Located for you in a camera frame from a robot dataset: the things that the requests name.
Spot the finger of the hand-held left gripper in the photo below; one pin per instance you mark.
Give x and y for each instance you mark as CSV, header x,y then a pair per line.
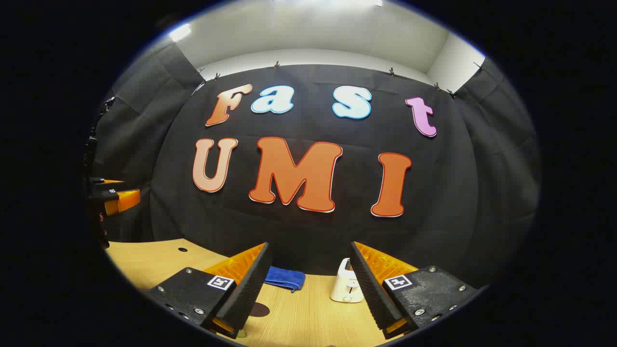
x,y
108,184
123,200

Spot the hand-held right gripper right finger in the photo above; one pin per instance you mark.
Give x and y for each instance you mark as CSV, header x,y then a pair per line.
x,y
373,294

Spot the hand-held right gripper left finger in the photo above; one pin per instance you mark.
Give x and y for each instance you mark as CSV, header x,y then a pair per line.
x,y
250,289

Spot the white toaster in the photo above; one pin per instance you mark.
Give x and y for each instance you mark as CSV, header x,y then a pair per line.
x,y
344,286

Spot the blue towel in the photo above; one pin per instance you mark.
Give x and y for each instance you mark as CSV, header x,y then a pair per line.
x,y
284,278

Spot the ceiling light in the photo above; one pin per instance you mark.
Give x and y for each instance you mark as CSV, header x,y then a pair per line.
x,y
179,33

